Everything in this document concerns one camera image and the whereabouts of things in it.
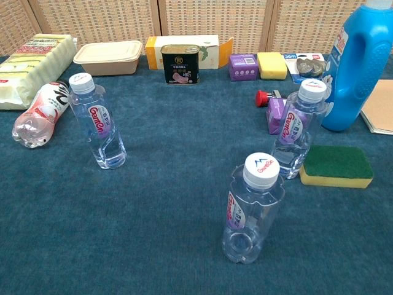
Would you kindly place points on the beige lidded food container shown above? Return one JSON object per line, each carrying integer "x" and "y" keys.
{"x": 107, "y": 58}

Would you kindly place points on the woven wooden folding screen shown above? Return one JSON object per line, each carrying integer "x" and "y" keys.
{"x": 215, "y": 18}

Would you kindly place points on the blue detergent jug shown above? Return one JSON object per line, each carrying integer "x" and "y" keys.
{"x": 368, "y": 33}

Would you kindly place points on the red knob metal switch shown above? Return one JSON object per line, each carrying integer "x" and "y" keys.
{"x": 263, "y": 97}

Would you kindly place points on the brown paper notebook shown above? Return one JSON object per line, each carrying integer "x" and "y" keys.
{"x": 379, "y": 107}

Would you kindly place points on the black luncheon meat can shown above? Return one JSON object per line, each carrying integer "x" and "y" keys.
{"x": 180, "y": 66}

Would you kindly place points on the green yellow scouring sponge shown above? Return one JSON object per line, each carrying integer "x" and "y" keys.
{"x": 336, "y": 164}

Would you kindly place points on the cream sponge multipack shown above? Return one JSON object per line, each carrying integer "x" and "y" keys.
{"x": 30, "y": 67}

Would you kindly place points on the purple cube box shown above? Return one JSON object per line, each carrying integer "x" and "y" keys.
{"x": 243, "y": 67}

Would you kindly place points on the plain yellow sponge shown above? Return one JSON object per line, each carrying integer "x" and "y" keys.
{"x": 271, "y": 66}

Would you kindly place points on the purple rectangular box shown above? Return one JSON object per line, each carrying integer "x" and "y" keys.
{"x": 274, "y": 115}

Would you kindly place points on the teal tablecloth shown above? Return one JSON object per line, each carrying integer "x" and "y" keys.
{"x": 153, "y": 230}

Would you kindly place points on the pink drink bottle black cap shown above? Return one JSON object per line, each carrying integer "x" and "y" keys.
{"x": 43, "y": 110}

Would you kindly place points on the yellow white carton box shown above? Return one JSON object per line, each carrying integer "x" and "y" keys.
{"x": 184, "y": 40}

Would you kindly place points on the clear water bottle purple label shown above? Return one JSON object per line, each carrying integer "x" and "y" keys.
{"x": 291, "y": 129}
{"x": 245, "y": 215}
{"x": 101, "y": 129}

